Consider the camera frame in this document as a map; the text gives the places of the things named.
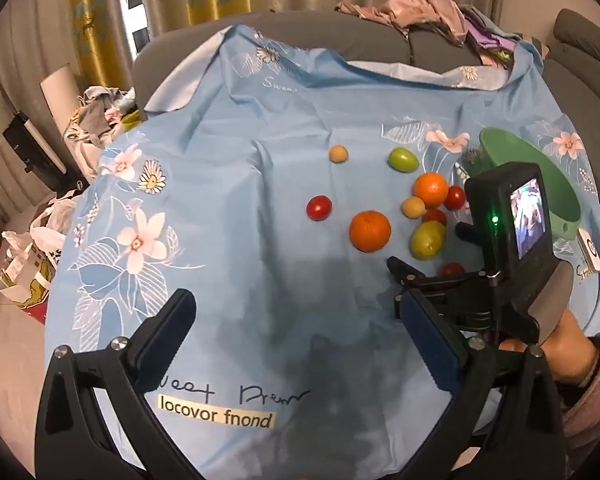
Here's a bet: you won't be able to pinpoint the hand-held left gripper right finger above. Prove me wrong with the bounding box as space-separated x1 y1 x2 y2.
399 287 566 480

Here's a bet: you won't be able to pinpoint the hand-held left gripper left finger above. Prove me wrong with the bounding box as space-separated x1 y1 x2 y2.
34 288 198 480

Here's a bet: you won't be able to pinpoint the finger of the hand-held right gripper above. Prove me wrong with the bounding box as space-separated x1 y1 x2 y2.
386 256 486 306

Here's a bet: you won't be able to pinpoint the large orange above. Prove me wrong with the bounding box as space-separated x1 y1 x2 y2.
349 210 392 253

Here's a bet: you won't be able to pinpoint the green bowl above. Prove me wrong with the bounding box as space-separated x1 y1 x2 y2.
478 126 583 241

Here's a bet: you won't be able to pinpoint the small orange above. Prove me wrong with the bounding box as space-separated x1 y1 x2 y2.
413 172 449 209

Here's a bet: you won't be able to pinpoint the person's right forearm pink sleeve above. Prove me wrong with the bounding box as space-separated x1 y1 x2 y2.
555 332 600 456

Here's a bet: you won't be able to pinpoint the person's right hand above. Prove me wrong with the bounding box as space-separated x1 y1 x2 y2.
499 309 600 390

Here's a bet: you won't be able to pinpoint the small white device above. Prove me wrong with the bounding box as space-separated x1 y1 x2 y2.
577 227 600 277

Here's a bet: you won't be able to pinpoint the red and white carton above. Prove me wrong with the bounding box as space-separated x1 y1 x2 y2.
0 255 53 323

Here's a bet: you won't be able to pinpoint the white plastic bags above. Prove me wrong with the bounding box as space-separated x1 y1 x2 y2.
0 194 83 281

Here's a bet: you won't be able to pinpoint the purple clothes pile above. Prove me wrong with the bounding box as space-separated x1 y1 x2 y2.
460 5 551 68

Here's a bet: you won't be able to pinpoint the blue floral bedsheet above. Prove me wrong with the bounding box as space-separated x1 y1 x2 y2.
45 22 600 480

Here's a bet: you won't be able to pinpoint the pink clothes pile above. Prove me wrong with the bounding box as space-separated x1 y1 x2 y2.
335 0 468 46

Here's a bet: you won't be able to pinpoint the mixed clothes heap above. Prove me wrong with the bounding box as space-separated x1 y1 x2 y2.
62 85 146 153

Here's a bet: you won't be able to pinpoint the black box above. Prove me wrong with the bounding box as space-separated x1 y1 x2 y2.
2 112 67 191

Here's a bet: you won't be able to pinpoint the grey sofa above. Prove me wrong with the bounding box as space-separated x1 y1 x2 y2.
131 7 600 131

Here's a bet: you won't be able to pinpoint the white board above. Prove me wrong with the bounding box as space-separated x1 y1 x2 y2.
40 64 81 128

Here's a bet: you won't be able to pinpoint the yellow patterned curtain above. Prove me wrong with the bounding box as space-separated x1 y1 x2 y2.
70 0 148 92

